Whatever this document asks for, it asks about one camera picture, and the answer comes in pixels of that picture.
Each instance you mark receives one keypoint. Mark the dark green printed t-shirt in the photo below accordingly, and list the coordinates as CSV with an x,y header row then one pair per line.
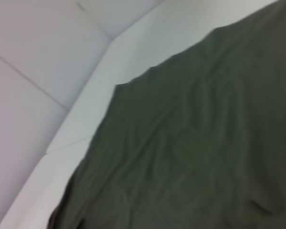
x,y
193,143

